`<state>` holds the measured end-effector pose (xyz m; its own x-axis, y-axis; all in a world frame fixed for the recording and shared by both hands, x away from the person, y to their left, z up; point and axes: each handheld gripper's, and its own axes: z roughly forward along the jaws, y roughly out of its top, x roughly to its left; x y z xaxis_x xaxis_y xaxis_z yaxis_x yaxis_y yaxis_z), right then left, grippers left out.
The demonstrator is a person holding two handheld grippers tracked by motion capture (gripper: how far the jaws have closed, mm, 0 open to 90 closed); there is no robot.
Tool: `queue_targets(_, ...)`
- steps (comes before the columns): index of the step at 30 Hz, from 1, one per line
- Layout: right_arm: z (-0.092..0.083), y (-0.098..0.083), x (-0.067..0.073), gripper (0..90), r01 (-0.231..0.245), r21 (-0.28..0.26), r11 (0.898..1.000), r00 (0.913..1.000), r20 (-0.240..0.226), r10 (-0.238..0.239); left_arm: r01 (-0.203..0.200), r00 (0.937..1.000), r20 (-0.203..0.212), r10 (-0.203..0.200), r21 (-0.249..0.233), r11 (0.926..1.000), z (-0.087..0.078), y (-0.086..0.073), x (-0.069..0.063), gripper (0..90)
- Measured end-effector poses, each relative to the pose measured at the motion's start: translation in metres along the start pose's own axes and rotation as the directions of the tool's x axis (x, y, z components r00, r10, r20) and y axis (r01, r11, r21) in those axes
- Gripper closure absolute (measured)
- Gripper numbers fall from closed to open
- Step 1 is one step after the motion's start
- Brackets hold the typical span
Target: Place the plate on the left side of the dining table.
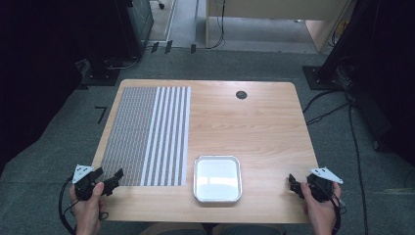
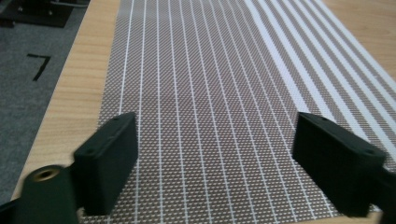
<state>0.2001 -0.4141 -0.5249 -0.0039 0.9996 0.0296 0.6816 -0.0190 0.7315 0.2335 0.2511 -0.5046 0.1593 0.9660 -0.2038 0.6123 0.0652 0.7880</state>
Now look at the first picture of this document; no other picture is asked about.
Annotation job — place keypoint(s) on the black stand with square base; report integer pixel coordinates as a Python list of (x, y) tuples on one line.
[(101, 73)]

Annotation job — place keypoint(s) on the grey striped woven placemat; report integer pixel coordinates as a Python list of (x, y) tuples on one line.
[(130, 137)]

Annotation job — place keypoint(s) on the shallow white metal tray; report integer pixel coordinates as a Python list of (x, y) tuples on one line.
[(217, 178)]

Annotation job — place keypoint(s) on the light wooden desk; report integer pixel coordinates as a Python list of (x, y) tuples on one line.
[(277, 8)]

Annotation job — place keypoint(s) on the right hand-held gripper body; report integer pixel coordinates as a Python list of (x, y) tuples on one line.
[(321, 189)]

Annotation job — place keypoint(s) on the person's right hand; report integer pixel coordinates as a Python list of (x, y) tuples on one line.
[(321, 212)]

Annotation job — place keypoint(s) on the person's left hand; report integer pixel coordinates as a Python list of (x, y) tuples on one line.
[(89, 210)]

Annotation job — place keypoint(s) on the black round table grommet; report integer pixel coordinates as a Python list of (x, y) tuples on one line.
[(241, 95)]

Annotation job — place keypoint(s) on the black stand with flat base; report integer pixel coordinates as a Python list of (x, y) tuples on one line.
[(321, 78)]

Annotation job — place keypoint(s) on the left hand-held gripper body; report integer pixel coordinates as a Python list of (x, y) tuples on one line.
[(84, 187)]

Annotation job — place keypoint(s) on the dark green cabinet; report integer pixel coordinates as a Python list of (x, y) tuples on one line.
[(142, 19)]

